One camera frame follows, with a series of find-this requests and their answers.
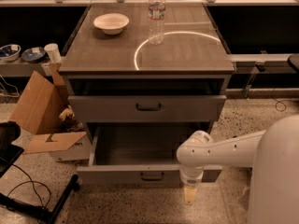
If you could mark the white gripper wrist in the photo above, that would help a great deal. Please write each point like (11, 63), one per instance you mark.
(191, 181)

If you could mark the grey drawer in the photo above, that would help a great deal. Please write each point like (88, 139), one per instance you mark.
(136, 154)
(178, 108)

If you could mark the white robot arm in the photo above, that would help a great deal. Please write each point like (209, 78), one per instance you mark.
(273, 156)

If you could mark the grey drawer cabinet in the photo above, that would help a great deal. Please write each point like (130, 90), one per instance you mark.
(190, 61)

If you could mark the grey top drawer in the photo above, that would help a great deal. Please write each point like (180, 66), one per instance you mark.
(178, 108)

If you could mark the open cardboard box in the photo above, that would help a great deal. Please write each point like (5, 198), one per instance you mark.
(37, 112)

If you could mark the stuffed toy in box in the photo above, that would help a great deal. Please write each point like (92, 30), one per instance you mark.
(69, 120)

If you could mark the clear plastic water bottle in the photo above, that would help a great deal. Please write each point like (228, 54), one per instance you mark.
(156, 12)

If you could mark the black stand left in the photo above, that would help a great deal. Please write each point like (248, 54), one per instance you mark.
(9, 153)

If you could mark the white bowl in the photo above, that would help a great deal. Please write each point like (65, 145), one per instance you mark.
(111, 23)

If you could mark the white paper cup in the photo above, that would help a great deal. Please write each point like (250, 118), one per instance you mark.
(53, 52)

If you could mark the blue patterned bowl right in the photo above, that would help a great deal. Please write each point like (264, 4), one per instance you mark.
(33, 55)

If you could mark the blue patterned bowl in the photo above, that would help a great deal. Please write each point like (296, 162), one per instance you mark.
(33, 55)
(10, 53)

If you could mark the blue patterned bowl left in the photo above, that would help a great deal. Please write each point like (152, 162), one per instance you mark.
(10, 53)

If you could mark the metal shelf rail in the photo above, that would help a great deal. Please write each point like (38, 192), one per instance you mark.
(260, 58)

